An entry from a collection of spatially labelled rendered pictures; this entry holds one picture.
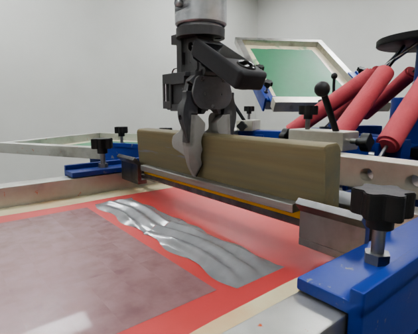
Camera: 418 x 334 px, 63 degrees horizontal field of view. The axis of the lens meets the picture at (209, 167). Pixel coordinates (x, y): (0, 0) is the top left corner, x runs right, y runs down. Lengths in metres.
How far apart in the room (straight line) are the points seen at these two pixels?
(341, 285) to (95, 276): 0.23
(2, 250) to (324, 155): 0.38
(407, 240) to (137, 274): 0.26
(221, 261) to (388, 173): 0.31
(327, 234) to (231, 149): 0.17
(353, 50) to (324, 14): 0.70
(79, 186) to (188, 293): 0.41
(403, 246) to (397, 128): 0.51
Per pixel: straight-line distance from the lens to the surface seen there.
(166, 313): 0.31
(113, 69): 4.61
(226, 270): 0.36
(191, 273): 0.37
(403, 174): 0.58
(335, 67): 2.22
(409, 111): 0.88
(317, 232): 0.37
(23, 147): 1.41
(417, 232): 0.40
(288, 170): 0.39
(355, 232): 0.35
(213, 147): 0.48
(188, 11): 0.51
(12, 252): 0.47
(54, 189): 0.68
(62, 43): 4.43
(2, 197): 0.67
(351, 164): 0.61
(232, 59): 0.45
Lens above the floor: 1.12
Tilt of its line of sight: 10 degrees down
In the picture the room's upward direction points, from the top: straight up
